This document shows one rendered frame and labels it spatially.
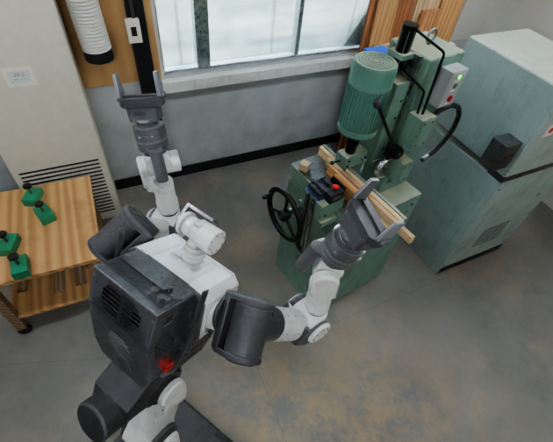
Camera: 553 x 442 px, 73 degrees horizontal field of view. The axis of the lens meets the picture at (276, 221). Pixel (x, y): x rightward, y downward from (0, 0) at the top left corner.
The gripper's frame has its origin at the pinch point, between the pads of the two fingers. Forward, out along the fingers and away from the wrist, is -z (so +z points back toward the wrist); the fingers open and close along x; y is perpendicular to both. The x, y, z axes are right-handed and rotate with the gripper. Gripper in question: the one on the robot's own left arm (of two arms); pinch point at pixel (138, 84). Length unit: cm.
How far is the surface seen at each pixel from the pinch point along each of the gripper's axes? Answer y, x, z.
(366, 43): -205, 97, 23
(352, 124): -51, 65, 32
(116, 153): -149, -89, 78
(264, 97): -194, 19, 56
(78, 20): -109, -66, -9
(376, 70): -44, 72, 9
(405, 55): -56, 85, 7
